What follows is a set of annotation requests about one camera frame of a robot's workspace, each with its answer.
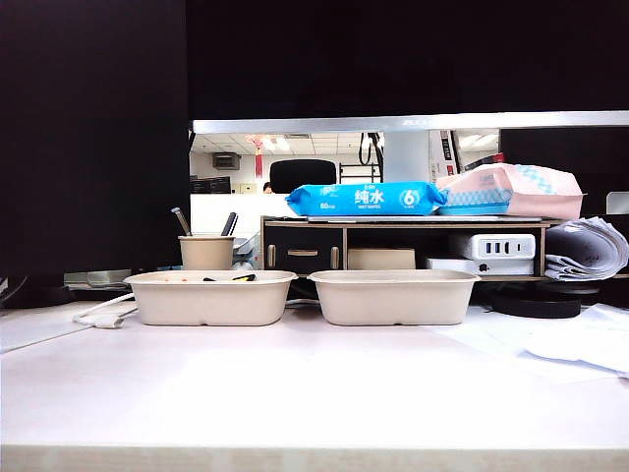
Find beige cardboard box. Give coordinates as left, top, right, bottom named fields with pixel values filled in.
left=347, top=247, right=417, bottom=270

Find beige paper box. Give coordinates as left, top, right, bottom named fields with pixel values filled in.
left=308, top=268, right=482, bottom=326
left=123, top=268, right=300, bottom=326

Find white flat box apple logo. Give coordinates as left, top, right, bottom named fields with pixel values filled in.
left=425, top=256, right=536, bottom=276

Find wooden black desk shelf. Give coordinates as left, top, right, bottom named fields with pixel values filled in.
left=259, top=214, right=564, bottom=282

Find black office chair back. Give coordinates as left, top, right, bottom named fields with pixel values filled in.
left=268, top=158, right=338, bottom=195

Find blue wet wipes pack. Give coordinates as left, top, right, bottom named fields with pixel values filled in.
left=284, top=180, right=449, bottom=217

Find red Chinese knot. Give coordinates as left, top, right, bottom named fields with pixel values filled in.
left=244, top=133, right=276, bottom=177

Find beige paper cup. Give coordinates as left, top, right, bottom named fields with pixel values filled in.
left=177, top=234, right=236, bottom=270

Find grey monitor stand column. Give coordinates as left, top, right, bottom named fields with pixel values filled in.
left=383, top=130, right=432, bottom=184

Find metal pen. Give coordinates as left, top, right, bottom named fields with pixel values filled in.
left=170, top=206, right=192, bottom=237

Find white carton red print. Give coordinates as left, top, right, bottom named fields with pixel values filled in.
left=429, top=128, right=465, bottom=184

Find silver bezel black monitor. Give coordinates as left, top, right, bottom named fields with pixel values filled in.
left=185, top=0, right=629, bottom=135

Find white multi-port charger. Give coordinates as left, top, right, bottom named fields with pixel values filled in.
left=447, top=233, right=537, bottom=261

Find pink tissue pack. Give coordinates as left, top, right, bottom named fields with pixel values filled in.
left=434, top=162, right=589, bottom=221

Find black round stand base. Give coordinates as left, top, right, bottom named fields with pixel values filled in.
left=489, top=293, right=584, bottom=320

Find large black monitor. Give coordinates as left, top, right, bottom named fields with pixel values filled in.
left=0, top=0, right=193, bottom=276

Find folded stack of papers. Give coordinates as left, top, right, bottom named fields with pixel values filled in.
left=543, top=215, right=629, bottom=282

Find white paper sheets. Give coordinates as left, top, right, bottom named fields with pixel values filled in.
left=441, top=302, right=629, bottom=384

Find black hanging straps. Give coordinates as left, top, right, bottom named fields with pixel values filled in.
left=359, top=130, right=384, bottom=168

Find silver monitor base plate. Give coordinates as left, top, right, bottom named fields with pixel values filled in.
left=62, top=268, right=134, bottom=291

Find white cable with connector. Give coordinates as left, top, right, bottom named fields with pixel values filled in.
left=72, top=290, right=138, bottom=329

